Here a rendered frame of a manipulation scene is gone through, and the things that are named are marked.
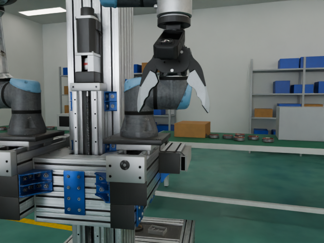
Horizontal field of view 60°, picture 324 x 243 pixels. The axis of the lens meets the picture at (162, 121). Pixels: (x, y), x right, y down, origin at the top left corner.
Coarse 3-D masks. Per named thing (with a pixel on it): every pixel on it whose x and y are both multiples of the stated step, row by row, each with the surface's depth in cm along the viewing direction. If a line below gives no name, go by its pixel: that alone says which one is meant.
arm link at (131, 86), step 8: (128, 80) 108; (136, 80) 105; (128, 88) 106; (136, 88) 105; (128, 96) 107; (136, 96) 106; (152, 96) 105; (128, 104) 107; (136, 104) 106; (152, 104) 107
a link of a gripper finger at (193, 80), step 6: (192, 72) 58; (192, 78) 58; (198, 78) 57; (192, 84) 58; (198, 84) 58; (198, 90) 58; (204, 90) 57; (198, 96) 58; (204, 96) 58; (204, 102) 58; (204, 108) 58
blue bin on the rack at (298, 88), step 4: (296, 84) 569; (300, 84) 566; (308, 84) 562; (312, 84) 560; (292, 88) 587; (296, 88) 569; (300, 88) 567; (308, 88) 563; (312, 88) 561; (292, 92) 586; (296, 92) 569; (300, 92) 567; (308, 92) 564; (312, 92) 561
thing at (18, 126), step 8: (16, 112) 115; (24, 112) 115; (32, 112) 116; (40, 112) 121; (16, 120) 114; (24, 120) 114; (32, 120) 116; (40, 120) 119; (8, 128) 116; (16, 128) 114; (24, 128) 114; (32, 128) 115; (40, 128) 118
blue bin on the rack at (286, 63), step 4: (280, 60) 574; (284, 60) 572; (288, 60) 570; (292, 60) 567; (296, 60) 565; (280, 64) 575; (284, 64) 572; (288, 64) 570; (292, 64) 568; (296, 64) 566; (280, 68) 575
